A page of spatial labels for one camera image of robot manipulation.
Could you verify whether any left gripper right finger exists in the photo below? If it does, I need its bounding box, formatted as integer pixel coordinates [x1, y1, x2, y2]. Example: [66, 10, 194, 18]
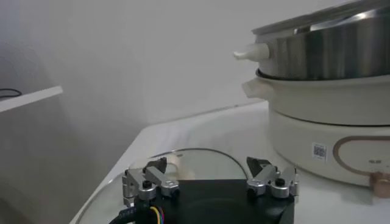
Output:
[246, 156, 299, 199]

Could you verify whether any stainless steel steamer basket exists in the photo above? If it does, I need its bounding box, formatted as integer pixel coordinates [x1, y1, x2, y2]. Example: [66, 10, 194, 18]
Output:
[233, 0, 390, 82]

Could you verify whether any thin black looped cable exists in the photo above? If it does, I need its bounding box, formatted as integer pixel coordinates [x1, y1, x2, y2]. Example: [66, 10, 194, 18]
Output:
[0, 88, 23, 100]

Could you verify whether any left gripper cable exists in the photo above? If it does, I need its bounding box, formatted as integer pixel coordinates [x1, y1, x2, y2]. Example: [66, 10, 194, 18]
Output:
[108, 205, 166, 224]

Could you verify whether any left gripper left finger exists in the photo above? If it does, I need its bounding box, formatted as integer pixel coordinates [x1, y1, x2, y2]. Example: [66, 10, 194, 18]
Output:
[121, 156, 180, 208]

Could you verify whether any cream electric cooker pot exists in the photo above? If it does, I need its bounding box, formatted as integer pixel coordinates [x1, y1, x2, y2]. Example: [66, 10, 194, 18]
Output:
[241, 74, 390, 198]

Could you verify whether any glass pot lid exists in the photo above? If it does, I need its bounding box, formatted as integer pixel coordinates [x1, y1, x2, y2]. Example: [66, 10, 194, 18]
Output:
[71, 148, 249, 224]

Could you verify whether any white side table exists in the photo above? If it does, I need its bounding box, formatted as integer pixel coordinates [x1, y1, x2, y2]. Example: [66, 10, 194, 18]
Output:
[0, 86, 64, 113]

